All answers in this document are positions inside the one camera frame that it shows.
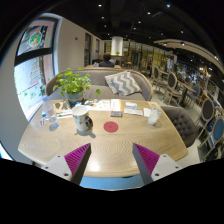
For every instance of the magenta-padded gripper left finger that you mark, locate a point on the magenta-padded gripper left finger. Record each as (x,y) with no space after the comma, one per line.
(77,159)

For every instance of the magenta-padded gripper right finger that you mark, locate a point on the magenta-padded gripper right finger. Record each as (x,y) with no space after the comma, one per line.
(146,159)

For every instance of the white printed mug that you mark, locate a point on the white printed mug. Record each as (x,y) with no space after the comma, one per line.
(81,120)

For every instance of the clear plastic cup with straw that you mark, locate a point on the clear plastic cup with straw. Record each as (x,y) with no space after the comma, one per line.
(154,115)

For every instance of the flat round red coaster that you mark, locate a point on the flat round red coaster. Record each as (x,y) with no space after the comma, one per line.
(111,126)

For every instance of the white paper napkin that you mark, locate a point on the white paper napkin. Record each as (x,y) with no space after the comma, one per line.
(147,112)

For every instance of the grey tufted chair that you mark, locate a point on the grey tufted chair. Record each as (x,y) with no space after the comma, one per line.
(181,123)

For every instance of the yellow square card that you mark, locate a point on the yellow square card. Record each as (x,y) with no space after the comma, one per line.
(153,104)

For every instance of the brown printed card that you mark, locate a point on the brown printed card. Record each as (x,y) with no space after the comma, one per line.
(59,106)

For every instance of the printed paper placemat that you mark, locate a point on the printed paper placemat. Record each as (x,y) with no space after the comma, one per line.
(97,104)

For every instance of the white booklet with orange edge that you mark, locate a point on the white booklet with orange edge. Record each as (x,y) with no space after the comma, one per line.
(116,107)

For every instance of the green potted plant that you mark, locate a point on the green potted plant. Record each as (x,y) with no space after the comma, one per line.
(73,83)

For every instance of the group of dining chairs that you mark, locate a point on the group of dining chairs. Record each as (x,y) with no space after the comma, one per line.
(206,110)

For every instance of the grey chevron cushion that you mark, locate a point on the grey chevron cushion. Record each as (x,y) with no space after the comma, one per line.
(123,83)

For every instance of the grey curved sofa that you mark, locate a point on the grey curved sofa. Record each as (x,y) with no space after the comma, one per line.
(96,78)

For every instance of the window with festive stickers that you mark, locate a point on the window with festive stickers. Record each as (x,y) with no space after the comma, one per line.
(33,83)

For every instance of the person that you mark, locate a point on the person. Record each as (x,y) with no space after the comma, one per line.
(106,61)

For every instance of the white round column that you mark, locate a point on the white round column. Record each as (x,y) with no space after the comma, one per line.
(117,46)

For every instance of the group of ceiling lights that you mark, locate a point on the group of ceiling lights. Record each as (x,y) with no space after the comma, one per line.
(100,5)

